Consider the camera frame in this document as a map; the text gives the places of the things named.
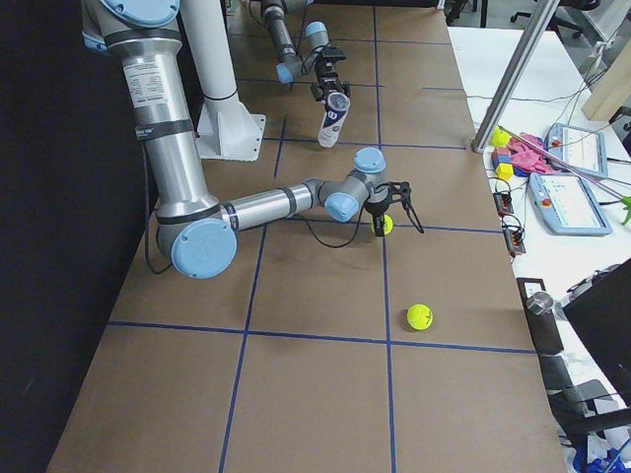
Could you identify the clear tennis ball can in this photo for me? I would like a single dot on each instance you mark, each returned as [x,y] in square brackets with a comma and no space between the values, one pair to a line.
[336,107]

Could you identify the white mounting post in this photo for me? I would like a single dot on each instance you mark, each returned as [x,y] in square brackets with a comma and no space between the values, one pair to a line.
[226,130]

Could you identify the blue foam cube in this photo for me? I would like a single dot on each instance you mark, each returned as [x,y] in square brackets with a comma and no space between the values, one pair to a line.
[504,154]

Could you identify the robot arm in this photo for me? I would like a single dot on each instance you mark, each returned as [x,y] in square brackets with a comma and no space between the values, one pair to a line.
[179,73]
[291,64]

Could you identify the pink cloth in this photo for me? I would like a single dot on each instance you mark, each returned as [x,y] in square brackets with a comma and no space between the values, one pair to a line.
[525,160]

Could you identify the tennis ball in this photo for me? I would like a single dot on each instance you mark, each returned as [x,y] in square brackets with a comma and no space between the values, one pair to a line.
[389,224]
[419,317]

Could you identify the near teach pendant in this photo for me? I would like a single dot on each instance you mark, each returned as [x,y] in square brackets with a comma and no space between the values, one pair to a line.
[567,206]

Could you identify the grabber stick green tip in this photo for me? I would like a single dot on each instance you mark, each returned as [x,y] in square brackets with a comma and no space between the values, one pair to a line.
[625,200]

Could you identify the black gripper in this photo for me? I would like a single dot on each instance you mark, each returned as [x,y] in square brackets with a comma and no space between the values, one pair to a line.
[377,208]
[327,79]

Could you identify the far teach pendant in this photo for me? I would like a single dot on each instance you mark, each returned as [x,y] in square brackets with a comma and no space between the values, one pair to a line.
[578,147]

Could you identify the yellow foam cube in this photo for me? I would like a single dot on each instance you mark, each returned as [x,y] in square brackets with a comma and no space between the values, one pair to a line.
[504,171]

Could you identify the spare tennis ball one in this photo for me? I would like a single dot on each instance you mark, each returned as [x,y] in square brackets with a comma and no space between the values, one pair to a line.
[500,138]

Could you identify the orange electronics board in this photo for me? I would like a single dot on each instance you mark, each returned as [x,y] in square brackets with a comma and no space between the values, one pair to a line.
[512,227]

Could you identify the metal cylinder knob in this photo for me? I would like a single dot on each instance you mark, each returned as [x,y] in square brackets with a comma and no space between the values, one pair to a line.
[539,303]

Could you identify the teach pendant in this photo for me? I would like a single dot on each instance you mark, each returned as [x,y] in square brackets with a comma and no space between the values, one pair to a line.
[567,206]
[578,147]

